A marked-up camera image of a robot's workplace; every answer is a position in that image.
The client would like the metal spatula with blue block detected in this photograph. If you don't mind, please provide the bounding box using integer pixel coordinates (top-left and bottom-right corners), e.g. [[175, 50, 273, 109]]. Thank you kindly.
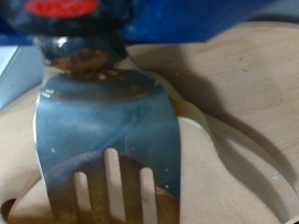
[[0, 0, 281, 224]]

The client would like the wooden cutting board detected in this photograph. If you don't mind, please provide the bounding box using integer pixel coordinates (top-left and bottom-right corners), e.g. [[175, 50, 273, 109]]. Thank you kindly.
[[0, 20, 299, 224]]

